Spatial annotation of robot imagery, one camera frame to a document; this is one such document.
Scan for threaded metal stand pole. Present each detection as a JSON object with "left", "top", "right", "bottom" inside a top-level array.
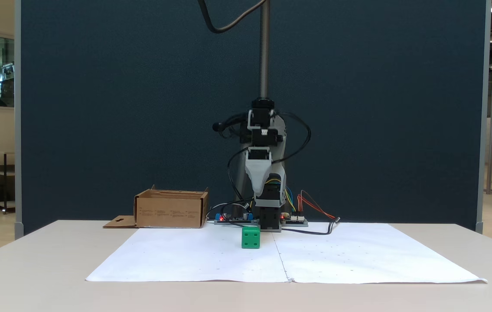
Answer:
[{"left": 259, "top": 0, "right": 270, "bottom": 100}]

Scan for circuit board with jumper wires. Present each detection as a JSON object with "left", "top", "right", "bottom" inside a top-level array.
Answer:
[{"left": 281, "top": 212, "right": 309, "bottom": 228}]

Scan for blue power circuit board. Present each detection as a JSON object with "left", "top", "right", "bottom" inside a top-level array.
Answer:
[{"left": 214, "top": 211, "right": 260, "bottom": 226}]

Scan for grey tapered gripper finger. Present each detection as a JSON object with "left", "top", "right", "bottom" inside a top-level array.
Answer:
[{"left": 245, "top": 161, "right": 273, "bottom": 196}]

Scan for thick black hanging cable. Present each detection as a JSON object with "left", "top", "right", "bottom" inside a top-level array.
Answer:
[{"left": 197, "top": 0, "right": 268, "bottom": 34}]

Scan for brown cardboard box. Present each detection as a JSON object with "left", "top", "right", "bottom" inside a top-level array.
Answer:
[{"left": 103, "top": 185, "right": 209, "bottom": 229}]

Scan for yellow jumper wire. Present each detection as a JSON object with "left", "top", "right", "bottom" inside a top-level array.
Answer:
[{"left": 284, "top": 185, "right": 297, "bottom": 213}]

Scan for black cable with white connector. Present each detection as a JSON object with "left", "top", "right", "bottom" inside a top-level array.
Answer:
[{"left": 281, "top": 217, "right": 341, "bottom": 236}]

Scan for orange jumper wires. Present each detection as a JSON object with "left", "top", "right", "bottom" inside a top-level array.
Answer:
[{"left": 297, "top": 189, "right": 337, "bottom": 220}]

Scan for black motor cable bundle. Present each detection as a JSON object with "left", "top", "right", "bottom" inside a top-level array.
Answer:
[{"left": 221, "top": 147, "right": 255, "bottom": 224}]

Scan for dark blue partition panel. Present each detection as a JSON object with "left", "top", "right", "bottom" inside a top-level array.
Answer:
[{"left": 14, "top": 0, "right": 492, "bottom": 240}]

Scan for black stand clamp with handle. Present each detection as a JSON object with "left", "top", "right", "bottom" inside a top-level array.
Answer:
[{"left": 212, "top": 98, "right": 286, "bottom": 143}]

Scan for white paper sheet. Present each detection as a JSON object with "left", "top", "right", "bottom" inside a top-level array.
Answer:
[{"left": 85, "top": 222, "right": 488, "bottom": 284}]

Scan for thin black looped motor cable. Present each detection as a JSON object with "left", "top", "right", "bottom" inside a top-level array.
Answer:
[{"left": 272, "top": 111, "right": 312, "bottom": 165}]

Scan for black metal cart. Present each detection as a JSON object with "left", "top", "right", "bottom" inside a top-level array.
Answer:
[{"left": 0, "top": 151, "right": 16, "bottom": 215}]

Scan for green dice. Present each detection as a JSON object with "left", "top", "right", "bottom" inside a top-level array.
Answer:
[{"left": 241, "top": 227, "right": 261, "bottom": 250}]

